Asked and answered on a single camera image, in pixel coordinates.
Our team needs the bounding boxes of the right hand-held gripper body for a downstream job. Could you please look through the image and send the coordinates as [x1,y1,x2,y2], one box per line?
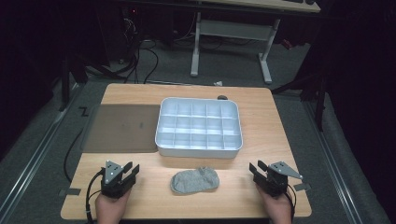
[254,161,304,198]

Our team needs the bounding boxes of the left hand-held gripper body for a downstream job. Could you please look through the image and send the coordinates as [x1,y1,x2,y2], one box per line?
[100,160,132,199]

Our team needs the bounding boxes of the grey sock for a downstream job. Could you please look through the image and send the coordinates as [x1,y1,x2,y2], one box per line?
[170,166,220,196]

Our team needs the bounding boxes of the person's right hand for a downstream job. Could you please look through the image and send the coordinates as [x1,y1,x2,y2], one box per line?
[256,184,294,224]

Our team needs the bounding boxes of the grey tape piece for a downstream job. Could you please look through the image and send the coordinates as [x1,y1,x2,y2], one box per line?
[293,182,312,192]
[58,188,82,197]

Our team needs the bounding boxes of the brown flat mat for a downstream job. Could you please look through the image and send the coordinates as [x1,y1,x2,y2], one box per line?
[79,104,162,154]

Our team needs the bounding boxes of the white divided storage tray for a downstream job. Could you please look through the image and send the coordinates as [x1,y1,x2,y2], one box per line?
[154,96,244,160]

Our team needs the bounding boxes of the black metal stand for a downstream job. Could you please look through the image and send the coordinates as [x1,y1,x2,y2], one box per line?
[271,73,329,133]
[58,50,89,112]

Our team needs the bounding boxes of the white-legged wooden desk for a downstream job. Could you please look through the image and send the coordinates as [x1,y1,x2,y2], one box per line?
[189,0,322,85]

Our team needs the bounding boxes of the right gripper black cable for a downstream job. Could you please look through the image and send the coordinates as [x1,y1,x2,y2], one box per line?
[285,183,297,220]

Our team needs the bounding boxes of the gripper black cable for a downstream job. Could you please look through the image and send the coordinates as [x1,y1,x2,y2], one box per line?
[285,183,297,220]
[85,168,106,224]

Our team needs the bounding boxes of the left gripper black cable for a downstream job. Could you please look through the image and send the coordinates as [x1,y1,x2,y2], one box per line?
[85,168,106,224]

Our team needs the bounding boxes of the black cable beside table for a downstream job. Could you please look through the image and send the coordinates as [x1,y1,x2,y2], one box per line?
[63,128,86,183]

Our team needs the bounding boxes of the metal floor rail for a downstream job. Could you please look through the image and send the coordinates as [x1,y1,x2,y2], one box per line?
[302,98,364,224]
[0,83,82,217]

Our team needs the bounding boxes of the black floor cables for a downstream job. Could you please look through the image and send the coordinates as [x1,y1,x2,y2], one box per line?
[122,17,160,85]

